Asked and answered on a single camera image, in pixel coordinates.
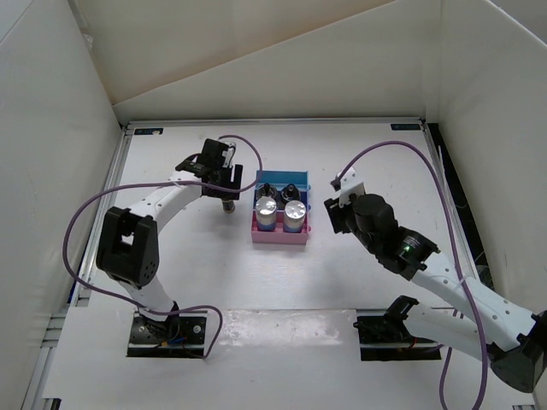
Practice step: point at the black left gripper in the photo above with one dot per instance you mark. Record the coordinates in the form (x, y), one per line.
(237, 176)

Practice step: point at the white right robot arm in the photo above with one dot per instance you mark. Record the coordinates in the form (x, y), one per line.
(511, 338)

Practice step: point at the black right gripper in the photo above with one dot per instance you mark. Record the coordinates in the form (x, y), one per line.
(336, 214)

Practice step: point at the pink organizer box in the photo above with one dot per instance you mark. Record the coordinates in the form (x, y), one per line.
(278, 235)

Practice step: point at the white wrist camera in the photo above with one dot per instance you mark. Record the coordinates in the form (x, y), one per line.
(228, 154)
(347, 183)

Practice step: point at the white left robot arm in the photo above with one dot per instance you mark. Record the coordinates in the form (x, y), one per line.
(128, 250)

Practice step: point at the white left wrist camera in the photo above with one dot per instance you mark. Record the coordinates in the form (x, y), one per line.
(228, 154)

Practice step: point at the small black-lid pepper bottle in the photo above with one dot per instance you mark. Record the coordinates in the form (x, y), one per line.
(228, 205)

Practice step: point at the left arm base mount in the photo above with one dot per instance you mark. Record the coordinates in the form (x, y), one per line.
(184, 340)

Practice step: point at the silver-lid shaker bottle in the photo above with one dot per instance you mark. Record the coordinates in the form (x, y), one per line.
(266, 213)
(294, 216)

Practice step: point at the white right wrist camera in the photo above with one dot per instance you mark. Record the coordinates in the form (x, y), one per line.
(347, 183)

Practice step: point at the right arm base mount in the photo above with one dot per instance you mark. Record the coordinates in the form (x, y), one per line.
(381, 341)

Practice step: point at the light blue organizer box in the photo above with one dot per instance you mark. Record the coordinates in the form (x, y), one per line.
(280, 179)

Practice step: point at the dark blue organizer box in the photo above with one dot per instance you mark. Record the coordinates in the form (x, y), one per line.
(304, 197)

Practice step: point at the black-cap spice jar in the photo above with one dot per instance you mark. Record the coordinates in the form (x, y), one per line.
(266, 190)
(289, 193)

